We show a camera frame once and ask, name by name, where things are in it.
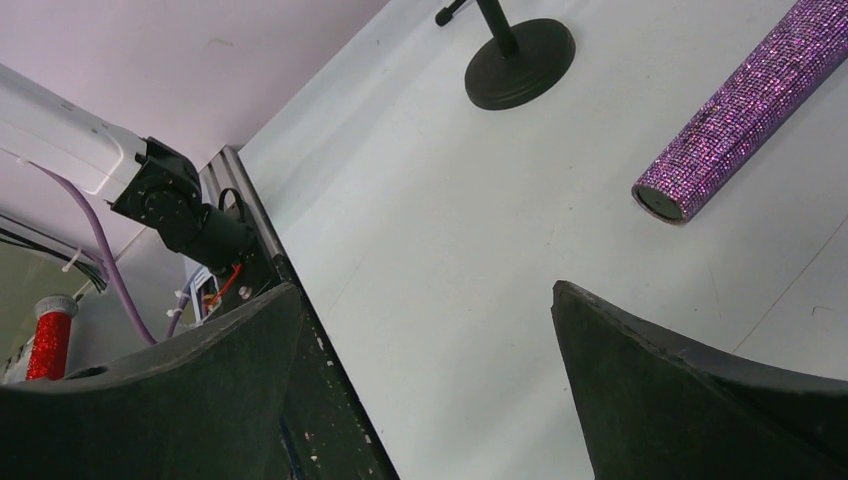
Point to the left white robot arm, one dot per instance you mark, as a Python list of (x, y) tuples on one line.
[(141, 179)]

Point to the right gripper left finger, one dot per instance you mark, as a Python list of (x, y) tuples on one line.
[(206, 404)]

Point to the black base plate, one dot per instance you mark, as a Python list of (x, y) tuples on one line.
[(325, 430)]

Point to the purple glitter microphone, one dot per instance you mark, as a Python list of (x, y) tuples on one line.
[(790, 63)]

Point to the round base mic stand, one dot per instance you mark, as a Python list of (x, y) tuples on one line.
[(520, 62)]

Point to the red glitter microphone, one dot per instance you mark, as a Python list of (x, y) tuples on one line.
[(52, 335)]

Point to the left circuit board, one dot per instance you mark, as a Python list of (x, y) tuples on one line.
[(206, 291)]

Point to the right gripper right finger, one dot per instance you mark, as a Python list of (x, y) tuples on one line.
[(655, 404)]

